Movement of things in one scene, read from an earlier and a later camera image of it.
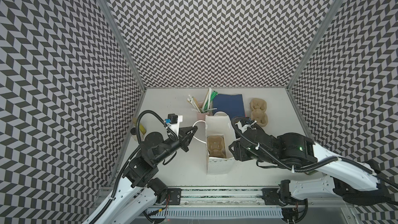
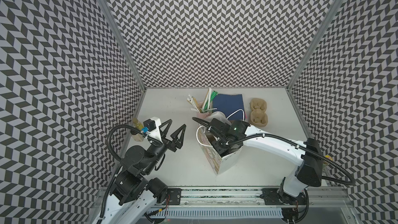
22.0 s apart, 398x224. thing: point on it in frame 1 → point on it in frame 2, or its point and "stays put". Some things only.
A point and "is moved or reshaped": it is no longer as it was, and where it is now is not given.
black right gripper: [240, 152] → [215, 147]
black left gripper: [185, 138] → [175, 142]
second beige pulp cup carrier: [258, 107] stays put
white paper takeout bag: [219, 123] is moved or reshaped
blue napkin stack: [232, 105] stays put
